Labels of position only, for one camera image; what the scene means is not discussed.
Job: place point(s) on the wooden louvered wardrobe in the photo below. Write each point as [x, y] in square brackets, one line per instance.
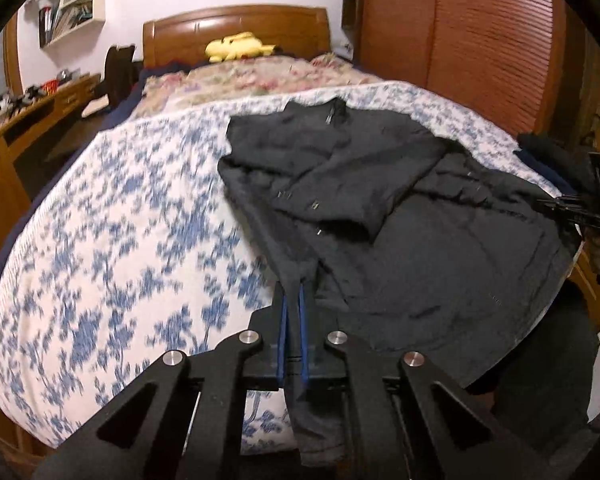
[517, 63]

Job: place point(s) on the blue floral white bedsheet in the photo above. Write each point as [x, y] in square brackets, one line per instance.
[138, 249]

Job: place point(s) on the wooden headboard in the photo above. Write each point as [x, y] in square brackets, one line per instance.
[298, 30]

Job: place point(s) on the dark wooden chair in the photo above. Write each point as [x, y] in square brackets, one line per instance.
[119, 80]

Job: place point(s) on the white wall shelf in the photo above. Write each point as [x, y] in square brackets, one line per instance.
[59, 19]

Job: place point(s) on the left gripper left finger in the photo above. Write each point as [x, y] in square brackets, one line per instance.
[182, 417]

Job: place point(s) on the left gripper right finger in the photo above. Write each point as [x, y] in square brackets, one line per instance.
[405, 418]

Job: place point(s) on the red basket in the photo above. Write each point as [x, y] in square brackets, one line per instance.
[51, 86]

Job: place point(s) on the yellow plush toy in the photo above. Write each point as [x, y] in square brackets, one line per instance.
[237, 47]

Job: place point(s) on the wooden desk cabinet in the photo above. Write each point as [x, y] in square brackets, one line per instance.
[19, 133]

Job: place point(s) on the black zip jacket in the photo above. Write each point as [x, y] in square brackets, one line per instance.
[402, 238]

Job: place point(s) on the pink floral beige quilt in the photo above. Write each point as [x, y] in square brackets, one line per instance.
[276, 74]

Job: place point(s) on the dark clothes pile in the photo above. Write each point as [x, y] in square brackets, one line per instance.
[569, 171]

